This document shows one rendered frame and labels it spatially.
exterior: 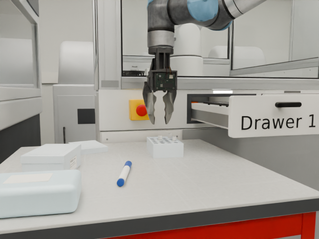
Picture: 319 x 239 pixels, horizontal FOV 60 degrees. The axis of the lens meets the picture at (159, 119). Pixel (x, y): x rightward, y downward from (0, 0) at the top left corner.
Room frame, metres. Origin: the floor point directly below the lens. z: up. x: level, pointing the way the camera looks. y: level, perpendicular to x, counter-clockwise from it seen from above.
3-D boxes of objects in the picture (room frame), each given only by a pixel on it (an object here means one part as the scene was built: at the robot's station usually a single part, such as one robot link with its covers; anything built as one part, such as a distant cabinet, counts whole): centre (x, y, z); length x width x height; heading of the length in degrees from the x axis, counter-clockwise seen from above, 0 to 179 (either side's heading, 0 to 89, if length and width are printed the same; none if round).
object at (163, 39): (0.79, -0.01, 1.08); 0.08 x 0.08 x 0.05
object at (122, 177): (0.57, 0.07, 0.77); 0.14 x 0.02 x 0.02; 0
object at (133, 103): (0.97, 0.07, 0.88); 0.07 x 0.05 x 0.07; 104
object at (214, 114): (0.96, -0.27, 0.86); 0.40 x 0.26 x 0.06; 14
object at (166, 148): (0.79, -0.01, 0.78); 0.12 x 0.08 x 0.04; 11
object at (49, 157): (0.60, 0.23, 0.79); 0.13 x 0.09 x 0.05; 1
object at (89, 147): (0.84, 0.22, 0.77); 0.13 x 0.09 x 0.02; 31
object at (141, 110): (0.94, 0.06, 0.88); 0.04 x 0.03 x 0.04; 104
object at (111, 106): (1.54, -0.17, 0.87); 1.02 x 0.95 x 0.14; 104
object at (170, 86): (0.78, -0.01, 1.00); 0.09 x 0.08 x 0.12; 11
